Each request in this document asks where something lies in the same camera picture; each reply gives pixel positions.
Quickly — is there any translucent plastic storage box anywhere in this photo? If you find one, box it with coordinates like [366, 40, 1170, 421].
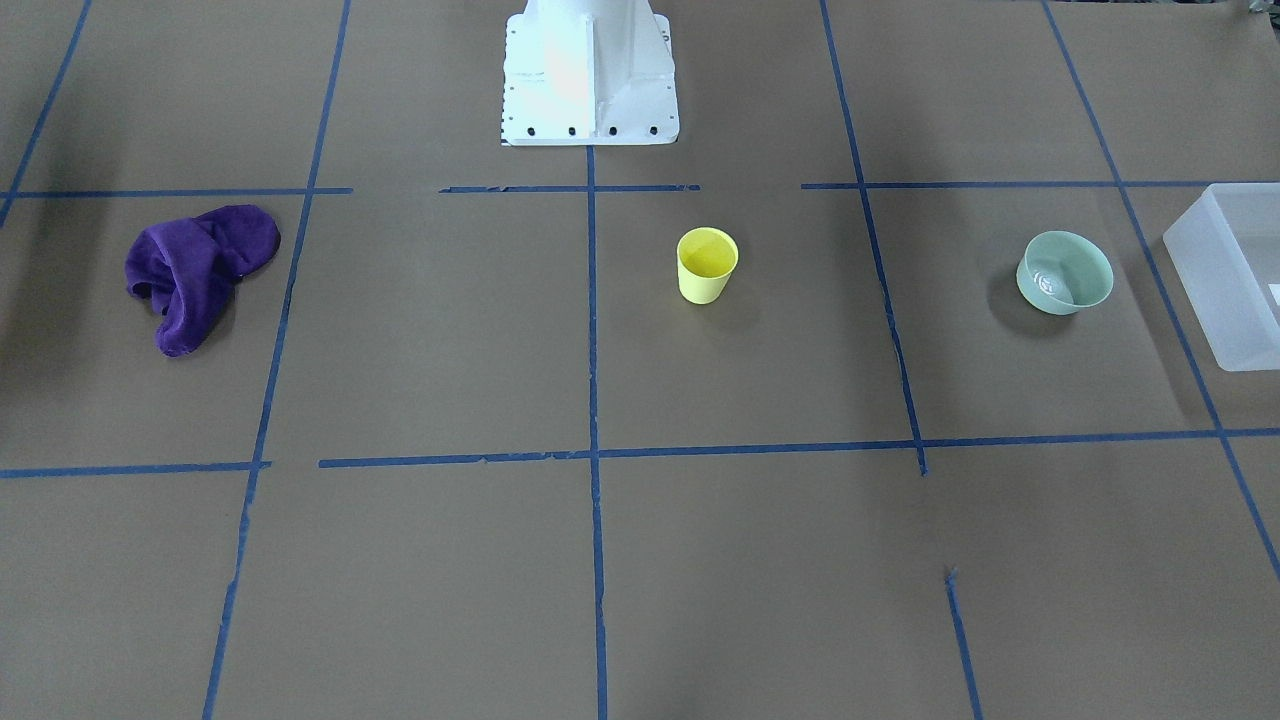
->
[1164, 182, 1279, 372]

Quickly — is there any yellow plastic cup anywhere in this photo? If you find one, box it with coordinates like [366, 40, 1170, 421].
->
[676, 227, 740, 305]

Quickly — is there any pale green bowl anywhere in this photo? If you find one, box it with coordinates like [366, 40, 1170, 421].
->
[1015, 231, 1115, 316]

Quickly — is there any purple cloth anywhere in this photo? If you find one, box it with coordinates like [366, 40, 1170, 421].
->
[124, 204, 282, 357]

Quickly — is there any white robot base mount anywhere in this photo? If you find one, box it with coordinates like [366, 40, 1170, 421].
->
[500, 1, 681, 147]

